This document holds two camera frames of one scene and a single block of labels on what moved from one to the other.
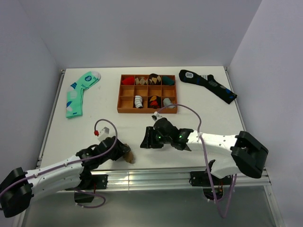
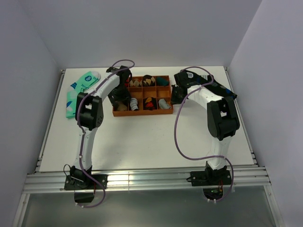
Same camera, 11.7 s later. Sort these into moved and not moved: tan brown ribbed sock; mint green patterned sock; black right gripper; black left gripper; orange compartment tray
Moved: tan brown ribbed sock; black left gripper; black right gripper
Not moved: orange compartment tray; mint green patterned sock
